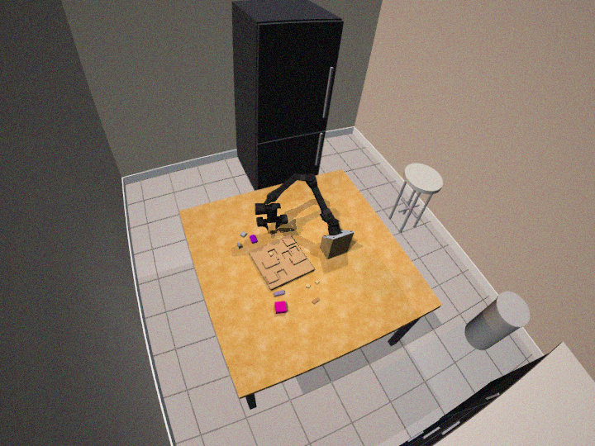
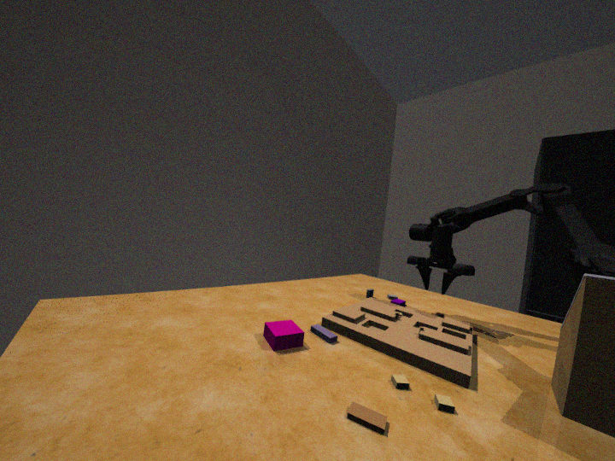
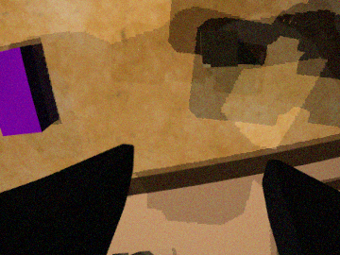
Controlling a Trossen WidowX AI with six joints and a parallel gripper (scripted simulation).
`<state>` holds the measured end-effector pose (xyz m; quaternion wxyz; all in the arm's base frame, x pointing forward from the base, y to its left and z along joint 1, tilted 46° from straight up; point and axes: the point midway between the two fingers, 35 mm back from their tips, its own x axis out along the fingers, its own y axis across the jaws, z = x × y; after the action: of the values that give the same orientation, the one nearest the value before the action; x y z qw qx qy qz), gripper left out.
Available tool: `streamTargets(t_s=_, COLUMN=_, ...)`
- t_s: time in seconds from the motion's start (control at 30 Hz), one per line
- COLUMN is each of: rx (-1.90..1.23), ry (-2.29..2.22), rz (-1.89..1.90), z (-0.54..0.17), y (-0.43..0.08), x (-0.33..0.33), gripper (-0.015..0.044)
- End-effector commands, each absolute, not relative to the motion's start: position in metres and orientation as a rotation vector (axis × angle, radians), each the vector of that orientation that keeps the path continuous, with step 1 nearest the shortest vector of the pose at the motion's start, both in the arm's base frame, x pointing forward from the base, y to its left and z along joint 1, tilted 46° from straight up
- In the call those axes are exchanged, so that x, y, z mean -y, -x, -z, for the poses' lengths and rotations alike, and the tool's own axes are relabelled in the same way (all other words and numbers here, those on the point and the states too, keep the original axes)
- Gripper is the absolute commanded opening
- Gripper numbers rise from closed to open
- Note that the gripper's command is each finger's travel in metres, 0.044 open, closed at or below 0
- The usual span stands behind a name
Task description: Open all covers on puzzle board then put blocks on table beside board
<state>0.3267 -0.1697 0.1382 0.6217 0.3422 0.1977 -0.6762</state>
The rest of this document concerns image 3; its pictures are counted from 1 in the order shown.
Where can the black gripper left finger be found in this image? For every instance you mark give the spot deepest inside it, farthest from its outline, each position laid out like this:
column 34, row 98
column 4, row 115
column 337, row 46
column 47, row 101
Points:
column 72, row 212

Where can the purple block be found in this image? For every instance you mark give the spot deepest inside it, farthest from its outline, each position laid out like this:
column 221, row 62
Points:
column 22, row 108

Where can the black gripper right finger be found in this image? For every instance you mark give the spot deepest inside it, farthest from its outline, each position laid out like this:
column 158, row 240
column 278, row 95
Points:
column 304, row 213

